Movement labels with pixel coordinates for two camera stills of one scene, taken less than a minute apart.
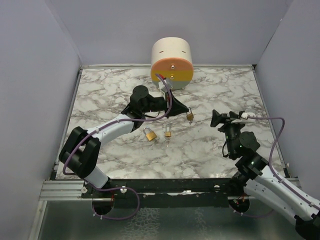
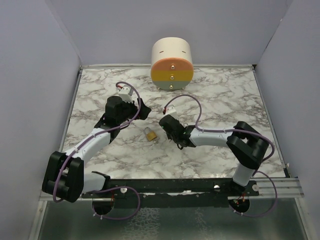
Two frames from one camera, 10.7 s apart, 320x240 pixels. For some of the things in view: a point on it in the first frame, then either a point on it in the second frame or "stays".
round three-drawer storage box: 172,60 stays
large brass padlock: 151,135 stays
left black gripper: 176,108 to 144,111
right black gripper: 224,118 to 168,137
